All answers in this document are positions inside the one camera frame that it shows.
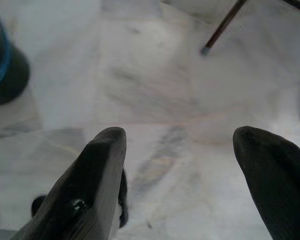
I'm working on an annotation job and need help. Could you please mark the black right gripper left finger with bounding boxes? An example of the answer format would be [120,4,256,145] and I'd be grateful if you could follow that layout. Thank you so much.
[11,126,130,240]

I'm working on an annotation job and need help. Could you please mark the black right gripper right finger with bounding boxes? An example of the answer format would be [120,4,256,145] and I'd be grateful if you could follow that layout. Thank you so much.
[232,125,300,240]

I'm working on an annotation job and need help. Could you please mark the black rubbish bin blue rim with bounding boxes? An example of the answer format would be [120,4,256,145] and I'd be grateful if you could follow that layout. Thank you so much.
[0,4,31,106]

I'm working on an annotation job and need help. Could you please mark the red marble table black legs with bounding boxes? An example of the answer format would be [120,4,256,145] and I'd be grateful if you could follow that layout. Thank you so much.
[199,0,300,56]

